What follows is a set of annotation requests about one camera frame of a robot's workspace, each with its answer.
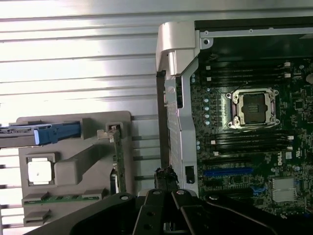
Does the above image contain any blue expansion slot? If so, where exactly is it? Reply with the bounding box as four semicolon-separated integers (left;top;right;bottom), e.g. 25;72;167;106
204;167;254;178

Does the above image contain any grey parts rack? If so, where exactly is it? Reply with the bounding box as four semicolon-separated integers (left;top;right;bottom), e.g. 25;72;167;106
16;110;134;230

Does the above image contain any green RAM stick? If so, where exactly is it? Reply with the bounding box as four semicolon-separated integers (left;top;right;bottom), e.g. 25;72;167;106
23;193;108;204

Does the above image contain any open grey PC case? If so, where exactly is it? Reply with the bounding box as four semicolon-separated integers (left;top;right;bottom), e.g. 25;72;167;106
156;17;313;221

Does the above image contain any green motherboard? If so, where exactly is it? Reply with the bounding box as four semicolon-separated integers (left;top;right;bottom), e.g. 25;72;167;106
190;36;313;217

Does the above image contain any silver chipset heatsink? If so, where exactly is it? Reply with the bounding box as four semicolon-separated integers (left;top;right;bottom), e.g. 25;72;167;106
272;177;298;203

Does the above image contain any hard disk in blue caddy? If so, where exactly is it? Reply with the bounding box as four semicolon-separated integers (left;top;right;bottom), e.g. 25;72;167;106
0;121;81;147

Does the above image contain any silver CPU chip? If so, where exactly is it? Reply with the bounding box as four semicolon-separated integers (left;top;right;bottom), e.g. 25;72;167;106
27;160;53;183

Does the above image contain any CPU socket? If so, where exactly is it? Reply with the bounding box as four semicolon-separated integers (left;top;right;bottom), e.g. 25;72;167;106
226;87;281;132

